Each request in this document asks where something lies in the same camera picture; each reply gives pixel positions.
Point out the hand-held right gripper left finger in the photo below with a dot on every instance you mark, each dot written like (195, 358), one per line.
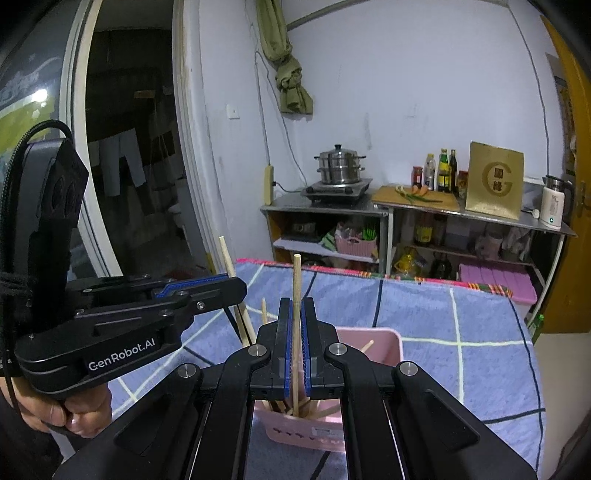
(285, 360)

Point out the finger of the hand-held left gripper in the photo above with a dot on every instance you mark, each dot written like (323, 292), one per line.
(184, 285)
(217, 295)

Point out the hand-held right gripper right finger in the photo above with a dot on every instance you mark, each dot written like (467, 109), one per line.
(306, 360)

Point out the wooden chopstick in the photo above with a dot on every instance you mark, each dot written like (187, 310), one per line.
(323, 410)
(297, 295)
(264, 311)
(368, 346)
(233, 277)

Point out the pink plastic utensil holder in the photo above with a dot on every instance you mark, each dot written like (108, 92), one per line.
(388, 344)

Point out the person's left forearm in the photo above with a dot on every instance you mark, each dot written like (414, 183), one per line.
(23, 452)

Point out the person's left hand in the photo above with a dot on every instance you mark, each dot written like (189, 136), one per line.
(78, 413)

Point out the dark small box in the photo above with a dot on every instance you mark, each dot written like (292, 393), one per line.
(304, 230)

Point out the green plastic bag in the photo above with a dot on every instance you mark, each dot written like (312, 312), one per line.
(328, 241)

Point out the pink plastic basket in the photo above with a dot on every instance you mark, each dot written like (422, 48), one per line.
(353, 248)

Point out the beige power strip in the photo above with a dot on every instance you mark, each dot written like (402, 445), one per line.
(268, 184)

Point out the large yellow oil jug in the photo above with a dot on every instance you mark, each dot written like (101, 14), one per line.
(408, 265)

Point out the white hanging pants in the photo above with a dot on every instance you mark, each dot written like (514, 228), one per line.
(124, 157)

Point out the blue plaid blanket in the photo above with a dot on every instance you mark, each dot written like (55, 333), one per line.
(461, 369)

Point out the black induction stove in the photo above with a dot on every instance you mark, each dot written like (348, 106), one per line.
(337, 191)

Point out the dark glass bottle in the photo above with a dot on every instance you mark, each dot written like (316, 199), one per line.
(442, 267)

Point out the steel steamer pot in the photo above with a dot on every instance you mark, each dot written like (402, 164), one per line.
(339, 164)

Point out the wooden cutting board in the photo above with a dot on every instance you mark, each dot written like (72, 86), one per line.
(388, 197)

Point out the green onion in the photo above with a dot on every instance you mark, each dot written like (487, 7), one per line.
(418, 197)

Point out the carrot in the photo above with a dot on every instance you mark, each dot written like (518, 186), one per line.
(421, 189)

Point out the pink storage box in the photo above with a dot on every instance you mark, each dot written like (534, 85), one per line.
(498, 281)

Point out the grey printed panel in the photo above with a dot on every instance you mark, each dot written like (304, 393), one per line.
(27, 69)

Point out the red sauce jar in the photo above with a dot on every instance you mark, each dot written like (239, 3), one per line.
(417, 177)

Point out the white plastic bags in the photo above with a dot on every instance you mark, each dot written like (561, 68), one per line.
(503, 244)

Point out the yellow label bottle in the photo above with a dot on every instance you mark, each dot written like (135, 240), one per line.
(443, 173)

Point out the green bottle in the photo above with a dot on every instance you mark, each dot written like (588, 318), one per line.
(538, 325)

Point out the small brown jar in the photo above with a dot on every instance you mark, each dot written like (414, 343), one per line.
(462, 184)

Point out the green hanging cloth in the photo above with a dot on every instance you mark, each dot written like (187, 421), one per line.
(288, 69)

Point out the dark sauce bottle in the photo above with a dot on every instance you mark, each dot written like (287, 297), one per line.
(453, 173)

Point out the long steel shelf table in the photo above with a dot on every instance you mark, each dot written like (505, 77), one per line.
(508, 219)

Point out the gold square box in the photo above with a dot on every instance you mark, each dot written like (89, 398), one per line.
(494, 182)

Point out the white electric kettle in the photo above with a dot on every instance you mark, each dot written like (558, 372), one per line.
(553, 203)

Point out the white door frame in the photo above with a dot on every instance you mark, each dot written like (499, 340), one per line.
(194, 138)

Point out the white wall socket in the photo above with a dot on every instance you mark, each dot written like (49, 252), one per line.
(233, 112)

